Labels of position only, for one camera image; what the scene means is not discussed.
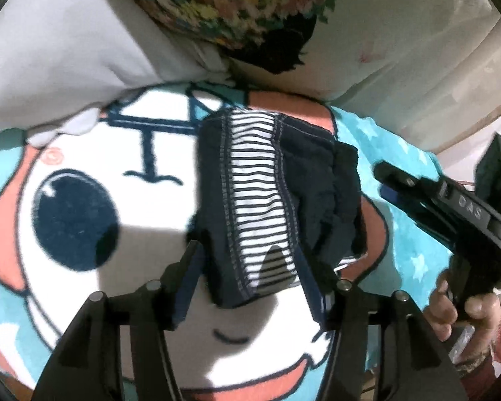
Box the navy dinosaur print pants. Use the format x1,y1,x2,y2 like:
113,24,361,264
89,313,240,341
194,108,366,308

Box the person's right hand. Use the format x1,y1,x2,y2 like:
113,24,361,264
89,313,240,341
424,270,501,365

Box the teal cartoon fleece blanket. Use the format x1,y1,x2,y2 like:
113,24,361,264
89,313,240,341
0,84,449,400

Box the floral butterfly cream pillow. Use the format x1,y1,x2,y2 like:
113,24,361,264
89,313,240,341
135,0,500,99

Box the plain white pillow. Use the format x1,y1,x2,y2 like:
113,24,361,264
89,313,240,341
0,0,227,148

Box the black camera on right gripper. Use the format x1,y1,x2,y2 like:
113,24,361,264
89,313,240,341
474,133,501,215

